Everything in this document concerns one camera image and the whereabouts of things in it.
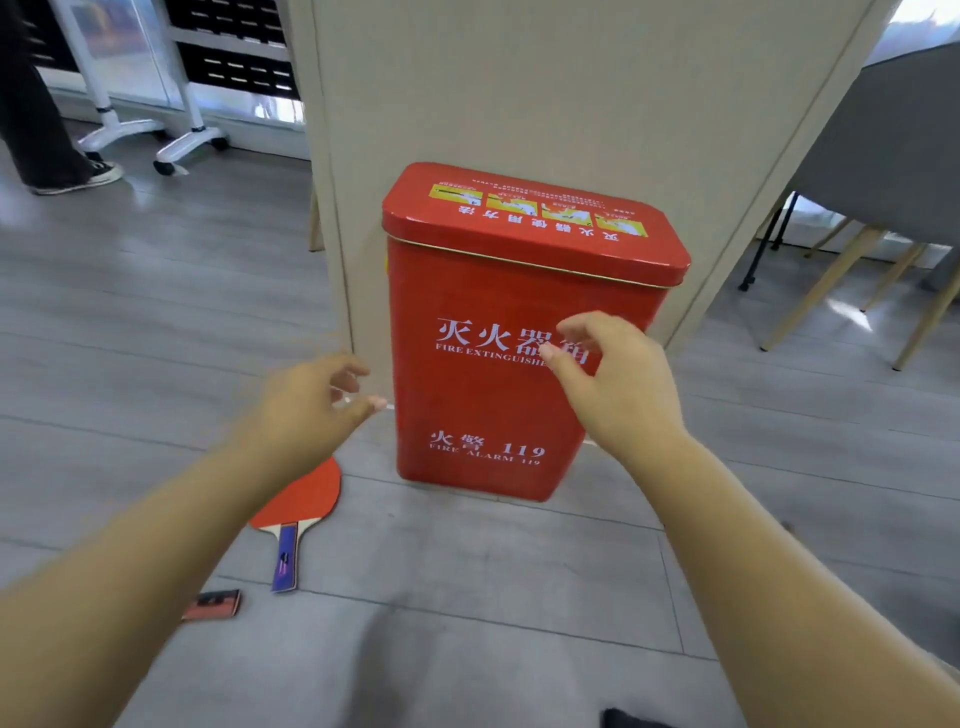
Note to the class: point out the black metal table leg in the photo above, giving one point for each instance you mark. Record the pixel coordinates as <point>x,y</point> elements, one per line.
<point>765,244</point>

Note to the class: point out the person's right forearm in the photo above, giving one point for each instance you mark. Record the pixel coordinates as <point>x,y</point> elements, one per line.
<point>787,600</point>

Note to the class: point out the grey chair with wooden legs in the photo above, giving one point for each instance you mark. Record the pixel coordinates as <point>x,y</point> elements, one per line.
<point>885,150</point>

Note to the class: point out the person's left forearm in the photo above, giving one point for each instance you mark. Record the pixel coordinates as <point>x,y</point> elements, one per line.
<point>127,577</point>

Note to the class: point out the white rolling board stand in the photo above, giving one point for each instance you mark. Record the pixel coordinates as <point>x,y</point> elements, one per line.
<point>193,112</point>

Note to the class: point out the wooden furniture leg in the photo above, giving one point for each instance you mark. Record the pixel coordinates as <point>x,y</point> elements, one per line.
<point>316,225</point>

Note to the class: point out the person's left thumb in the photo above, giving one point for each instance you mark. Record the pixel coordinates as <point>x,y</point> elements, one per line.
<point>361,407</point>

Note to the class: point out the person's right thumb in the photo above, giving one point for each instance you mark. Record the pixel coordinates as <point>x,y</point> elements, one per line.
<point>559,366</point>

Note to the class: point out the red table tennis paddle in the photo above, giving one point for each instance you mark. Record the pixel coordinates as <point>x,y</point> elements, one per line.
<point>311,496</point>

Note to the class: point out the black perforated shelf unit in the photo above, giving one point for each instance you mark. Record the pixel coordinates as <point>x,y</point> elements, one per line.
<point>240,69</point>

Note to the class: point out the red fire extinguisher box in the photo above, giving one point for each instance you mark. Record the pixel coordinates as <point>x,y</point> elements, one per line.
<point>480,300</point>

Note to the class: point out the person's right hand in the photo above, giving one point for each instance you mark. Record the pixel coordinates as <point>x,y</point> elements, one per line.
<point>626,390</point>

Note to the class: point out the person's left hand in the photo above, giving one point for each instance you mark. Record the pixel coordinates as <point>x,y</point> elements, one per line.
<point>300,416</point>

